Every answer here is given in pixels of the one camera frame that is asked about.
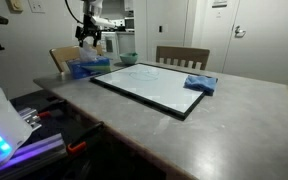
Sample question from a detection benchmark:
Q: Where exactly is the orange black clamp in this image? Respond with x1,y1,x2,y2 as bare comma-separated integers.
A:
66,121,104,155
38,100,67,119

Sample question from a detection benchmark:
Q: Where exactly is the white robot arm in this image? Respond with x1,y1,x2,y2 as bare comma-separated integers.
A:
64,0,102,47

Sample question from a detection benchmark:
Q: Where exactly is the white tissue wipe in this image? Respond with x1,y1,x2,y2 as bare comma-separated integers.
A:
79,41,97,61

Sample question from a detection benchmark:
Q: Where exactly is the black framed white board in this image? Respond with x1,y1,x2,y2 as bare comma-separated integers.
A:
90,63,206,120

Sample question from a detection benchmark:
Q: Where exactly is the dark wooden chair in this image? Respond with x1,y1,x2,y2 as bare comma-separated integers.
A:
156,46,210,70

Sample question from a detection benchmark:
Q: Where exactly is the beige thermostat dial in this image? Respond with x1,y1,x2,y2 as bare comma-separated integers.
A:
7,0,23,12

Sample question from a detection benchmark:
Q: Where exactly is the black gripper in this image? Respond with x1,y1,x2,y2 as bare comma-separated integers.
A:
75,15,101,47

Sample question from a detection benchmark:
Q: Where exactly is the aluminium rail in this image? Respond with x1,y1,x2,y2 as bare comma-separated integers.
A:
0,108,67,180

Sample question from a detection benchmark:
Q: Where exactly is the light wooden chair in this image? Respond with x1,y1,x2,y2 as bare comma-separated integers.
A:
49,45,103,72

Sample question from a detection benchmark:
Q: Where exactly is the green bowl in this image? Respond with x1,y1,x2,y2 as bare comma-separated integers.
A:
120,53,138,65

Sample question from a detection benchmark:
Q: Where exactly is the orange black clamp lower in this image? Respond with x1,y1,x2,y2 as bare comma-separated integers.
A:
66,121,104,155

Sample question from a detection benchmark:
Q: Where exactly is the blue folded cloth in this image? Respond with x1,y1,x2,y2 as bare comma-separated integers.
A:
184,75,217,96

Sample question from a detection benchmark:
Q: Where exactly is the white door with handle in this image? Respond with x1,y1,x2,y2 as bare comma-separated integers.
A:
223,0,288,85

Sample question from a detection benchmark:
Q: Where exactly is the white wall switch plate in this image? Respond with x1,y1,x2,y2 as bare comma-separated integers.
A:
28,0,45,13

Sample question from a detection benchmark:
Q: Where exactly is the blue tissue box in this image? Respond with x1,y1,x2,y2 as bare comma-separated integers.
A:
67,56,111,79

